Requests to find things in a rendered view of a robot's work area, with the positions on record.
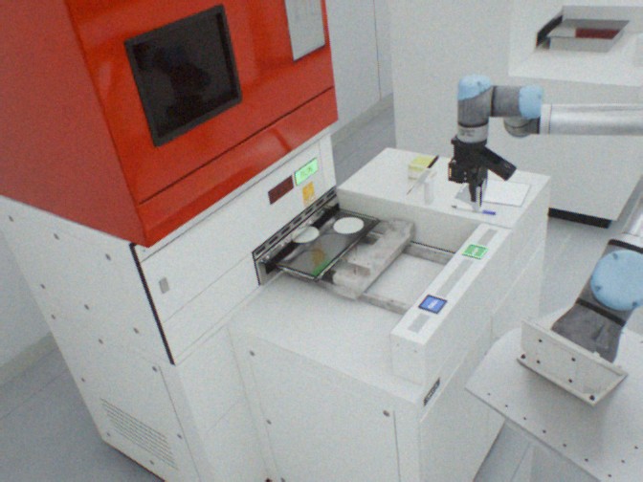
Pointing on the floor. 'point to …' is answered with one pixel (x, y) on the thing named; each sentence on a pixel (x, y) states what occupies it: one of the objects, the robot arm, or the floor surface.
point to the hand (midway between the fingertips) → (478, 208)
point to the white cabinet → (384, 402)
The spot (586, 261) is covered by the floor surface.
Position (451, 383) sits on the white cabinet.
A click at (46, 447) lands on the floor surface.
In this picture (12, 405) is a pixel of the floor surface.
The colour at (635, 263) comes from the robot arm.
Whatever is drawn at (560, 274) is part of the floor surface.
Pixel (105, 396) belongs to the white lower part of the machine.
